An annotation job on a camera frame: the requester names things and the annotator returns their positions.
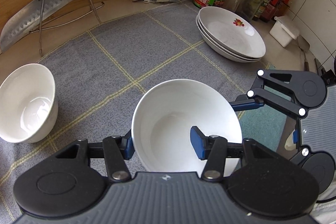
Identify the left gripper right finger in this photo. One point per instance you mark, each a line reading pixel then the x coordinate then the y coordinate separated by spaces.
pixel 213 149

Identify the large fruit plate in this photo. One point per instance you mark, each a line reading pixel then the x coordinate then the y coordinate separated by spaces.
pixel 210 14

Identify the metal wire board stand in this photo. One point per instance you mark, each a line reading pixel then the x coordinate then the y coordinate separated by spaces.
pixel 44 24

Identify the gloved right hand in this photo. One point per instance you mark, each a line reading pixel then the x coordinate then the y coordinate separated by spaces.
pixel 289 143

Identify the grey blue checked towel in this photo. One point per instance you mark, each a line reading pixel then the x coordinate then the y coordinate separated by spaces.
pixel 102 74

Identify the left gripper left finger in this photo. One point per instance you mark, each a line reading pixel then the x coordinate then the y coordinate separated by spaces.
pixel 116 151

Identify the white bowl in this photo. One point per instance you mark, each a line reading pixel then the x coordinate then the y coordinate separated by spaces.
pixel 29 106
pixel 163 118

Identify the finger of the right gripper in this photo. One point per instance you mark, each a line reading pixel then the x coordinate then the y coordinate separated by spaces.
pixel 244 103

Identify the white lidded container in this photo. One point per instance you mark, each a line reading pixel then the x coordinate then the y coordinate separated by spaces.
pixel 284 30

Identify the stained fruit plate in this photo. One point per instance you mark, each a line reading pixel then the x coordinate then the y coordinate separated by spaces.
pixel 220 49

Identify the clear glass oil bottle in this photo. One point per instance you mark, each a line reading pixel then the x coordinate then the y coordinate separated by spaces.
pixel 248 8

